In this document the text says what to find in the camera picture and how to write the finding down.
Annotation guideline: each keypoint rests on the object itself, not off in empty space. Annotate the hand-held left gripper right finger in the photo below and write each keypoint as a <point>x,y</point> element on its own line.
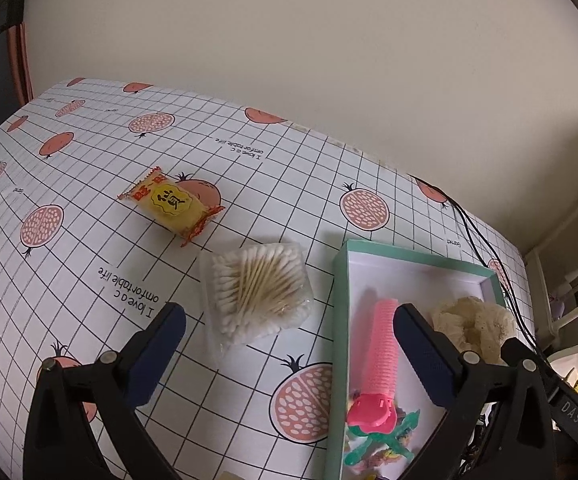
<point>424,355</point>

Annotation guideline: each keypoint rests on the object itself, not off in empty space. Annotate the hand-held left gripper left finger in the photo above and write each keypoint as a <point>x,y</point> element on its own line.
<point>159,345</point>

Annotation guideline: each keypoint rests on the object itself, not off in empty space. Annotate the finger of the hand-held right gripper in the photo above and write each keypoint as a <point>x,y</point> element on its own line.
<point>516,350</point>

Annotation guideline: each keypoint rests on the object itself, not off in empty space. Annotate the pink hair roller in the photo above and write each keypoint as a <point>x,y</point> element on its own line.
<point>381,350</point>

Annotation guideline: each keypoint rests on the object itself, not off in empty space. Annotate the cream fluffy scrunchie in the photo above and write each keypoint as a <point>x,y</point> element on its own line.
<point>474,325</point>

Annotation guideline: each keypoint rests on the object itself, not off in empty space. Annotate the green hair clip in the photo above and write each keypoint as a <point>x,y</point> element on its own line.
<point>394,440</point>

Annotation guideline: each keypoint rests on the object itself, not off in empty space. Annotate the teal cardboard box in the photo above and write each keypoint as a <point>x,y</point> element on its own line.
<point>369,275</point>

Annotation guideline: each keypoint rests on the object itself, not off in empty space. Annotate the bag of cotton swabs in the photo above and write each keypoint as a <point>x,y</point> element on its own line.
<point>254,290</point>

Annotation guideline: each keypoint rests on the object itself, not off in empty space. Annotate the rainbow braided scrunchie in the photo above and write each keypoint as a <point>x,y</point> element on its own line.
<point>381,460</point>

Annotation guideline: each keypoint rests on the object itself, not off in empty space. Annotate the pomegranate print grid tablecloth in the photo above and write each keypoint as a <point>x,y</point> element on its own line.
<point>69,270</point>

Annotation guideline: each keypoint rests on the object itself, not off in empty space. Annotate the yellow snack packet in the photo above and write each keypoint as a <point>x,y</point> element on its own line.
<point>171,205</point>

